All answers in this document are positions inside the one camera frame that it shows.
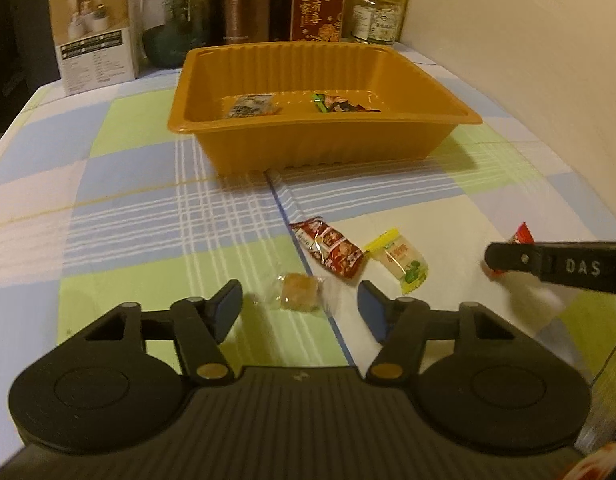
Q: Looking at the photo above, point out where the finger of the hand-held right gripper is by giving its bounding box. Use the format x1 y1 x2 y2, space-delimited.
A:
484 242 545 279

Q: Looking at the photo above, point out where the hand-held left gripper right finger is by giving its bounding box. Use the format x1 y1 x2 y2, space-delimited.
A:
357 280 516 386

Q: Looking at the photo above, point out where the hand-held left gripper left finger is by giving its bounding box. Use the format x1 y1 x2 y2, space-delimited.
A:
83 279 245 386

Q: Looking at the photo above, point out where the red twisted-wrapper candy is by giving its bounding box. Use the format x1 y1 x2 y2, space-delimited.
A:
483 222 536 279

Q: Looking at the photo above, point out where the brown candy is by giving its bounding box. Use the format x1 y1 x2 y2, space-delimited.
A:
268 272 334 313

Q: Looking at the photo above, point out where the orange plastic tray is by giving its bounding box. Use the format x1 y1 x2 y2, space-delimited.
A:
167 42 483 177

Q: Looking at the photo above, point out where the dark grey snack packet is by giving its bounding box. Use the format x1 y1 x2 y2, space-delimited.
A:
223 94 284 120

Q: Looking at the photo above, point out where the green-orange snack packet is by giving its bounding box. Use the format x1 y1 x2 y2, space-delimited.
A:
312 91 384 113

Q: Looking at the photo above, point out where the yellow-green candy packet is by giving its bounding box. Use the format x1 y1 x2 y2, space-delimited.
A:
363 228 430 296

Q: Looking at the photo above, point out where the red-brown snack packet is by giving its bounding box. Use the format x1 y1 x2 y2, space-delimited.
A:
289 219 364 280

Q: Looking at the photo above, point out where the checked tablecloth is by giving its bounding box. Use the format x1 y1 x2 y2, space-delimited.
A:
0 40 616 461

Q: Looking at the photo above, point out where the red printed cloth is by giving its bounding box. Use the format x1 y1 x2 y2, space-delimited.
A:
578 440 616 480

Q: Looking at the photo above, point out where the clear plastic candy jar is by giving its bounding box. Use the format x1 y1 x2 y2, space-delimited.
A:
350 0 404 45

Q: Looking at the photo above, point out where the green glass jar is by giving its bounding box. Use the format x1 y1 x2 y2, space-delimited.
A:
141 0 211 68

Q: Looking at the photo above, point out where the brown thermos flask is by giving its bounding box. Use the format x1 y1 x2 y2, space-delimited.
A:
213 0 276 46

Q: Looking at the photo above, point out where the white cardboard box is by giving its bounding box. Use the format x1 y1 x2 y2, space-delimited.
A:
49 0 144 96

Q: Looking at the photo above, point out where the red gift box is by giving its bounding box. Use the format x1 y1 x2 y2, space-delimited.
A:
290 0 350 43

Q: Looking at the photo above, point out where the black chair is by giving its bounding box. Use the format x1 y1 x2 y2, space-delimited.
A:
0 0 59 146

